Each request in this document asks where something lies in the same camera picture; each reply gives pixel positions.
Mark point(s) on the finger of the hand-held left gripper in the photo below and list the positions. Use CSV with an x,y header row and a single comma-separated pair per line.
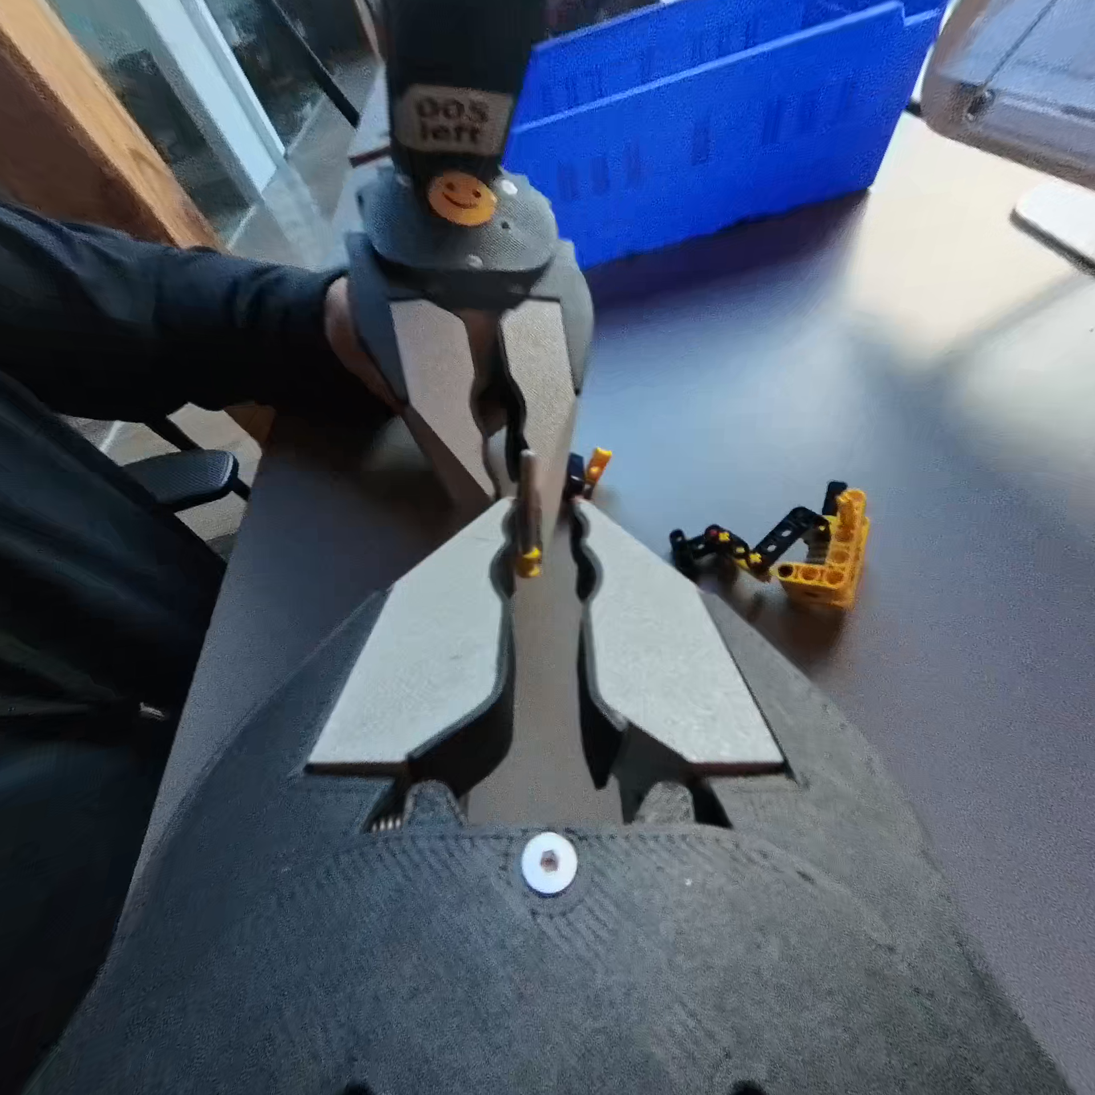
x,y
548,385
436,385

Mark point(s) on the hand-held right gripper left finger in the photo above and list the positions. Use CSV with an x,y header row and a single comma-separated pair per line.
x,y
419,650

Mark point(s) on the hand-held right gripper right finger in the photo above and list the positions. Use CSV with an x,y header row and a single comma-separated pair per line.
x,y
668,658

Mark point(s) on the grey axle with yellow connector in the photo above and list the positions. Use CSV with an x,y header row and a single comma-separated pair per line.
x,y
531,514

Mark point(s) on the person's left forearm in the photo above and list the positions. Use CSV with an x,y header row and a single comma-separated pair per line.
x,y
162,317

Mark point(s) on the yellow and black lego assembly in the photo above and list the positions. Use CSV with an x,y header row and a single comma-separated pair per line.
x,y
822,564

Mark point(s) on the person's left hand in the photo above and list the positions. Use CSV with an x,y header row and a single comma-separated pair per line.
x,y
347,338

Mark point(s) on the black chair armrest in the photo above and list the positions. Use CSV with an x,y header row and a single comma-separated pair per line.
x,y
184,474

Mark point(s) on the blue plastic storage bin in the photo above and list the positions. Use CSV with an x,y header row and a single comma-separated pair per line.
x,y
709,128

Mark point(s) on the glass door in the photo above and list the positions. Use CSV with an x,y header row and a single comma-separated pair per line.
x,y
231,111

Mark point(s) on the person's black jacket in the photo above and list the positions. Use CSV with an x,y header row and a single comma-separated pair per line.
x,y
77,684

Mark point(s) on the wooden cabinet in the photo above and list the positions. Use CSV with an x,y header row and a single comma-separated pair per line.
x,y
77,137

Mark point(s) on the white flat object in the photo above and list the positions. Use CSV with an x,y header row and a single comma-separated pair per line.
x,y
1061,218

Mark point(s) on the grey device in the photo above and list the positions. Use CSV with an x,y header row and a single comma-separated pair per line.
x,y
1018,77

